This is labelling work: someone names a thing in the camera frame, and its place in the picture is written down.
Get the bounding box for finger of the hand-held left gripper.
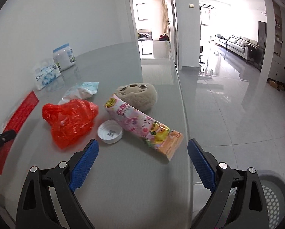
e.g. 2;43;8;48
0;129;17;155

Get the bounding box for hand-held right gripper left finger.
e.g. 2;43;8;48
16;145;99;229

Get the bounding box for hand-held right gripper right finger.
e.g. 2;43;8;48
187;145;269;229

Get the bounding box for red toothpaste box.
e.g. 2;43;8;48
0;91;40;174

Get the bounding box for pink snack packet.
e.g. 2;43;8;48
104;94;184;161

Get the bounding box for grey perforated plastic basket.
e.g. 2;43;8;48
257;169;285;229

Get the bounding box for white round cap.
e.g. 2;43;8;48
97;120;123;144

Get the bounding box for red plastic bag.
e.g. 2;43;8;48
42;99;99;149

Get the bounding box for white blue tissue pack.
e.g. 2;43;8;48
35;58;61;91

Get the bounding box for blue white wet wipe packet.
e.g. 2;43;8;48
58;81;100;105

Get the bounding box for beige plush toy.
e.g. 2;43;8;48
115;83;158;112

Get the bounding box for white jar with blue lid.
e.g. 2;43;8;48
52;43;77;71

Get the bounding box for cardboard boxes on floor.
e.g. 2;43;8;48
266;79;285;91

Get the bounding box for grey sofa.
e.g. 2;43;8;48
213;34;261;64

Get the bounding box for dark tall cabinet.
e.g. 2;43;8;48
258;21;267;72

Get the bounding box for white door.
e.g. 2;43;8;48
170;0;179;71

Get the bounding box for beige curtain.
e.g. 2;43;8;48
161;0;169;36

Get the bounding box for tall wall shelf cabinet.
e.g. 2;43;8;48
267;0;285;84

